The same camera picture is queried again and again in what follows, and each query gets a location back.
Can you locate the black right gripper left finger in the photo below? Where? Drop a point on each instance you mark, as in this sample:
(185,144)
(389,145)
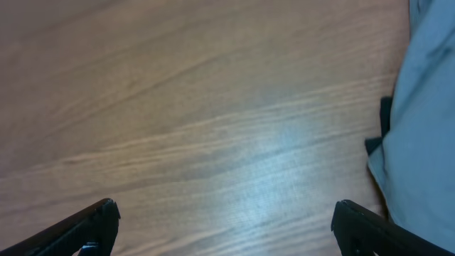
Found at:
(91,231)

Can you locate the grey shorts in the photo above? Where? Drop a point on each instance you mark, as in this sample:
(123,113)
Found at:
(413,161)

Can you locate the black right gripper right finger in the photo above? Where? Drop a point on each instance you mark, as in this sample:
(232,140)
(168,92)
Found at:
(361,232)

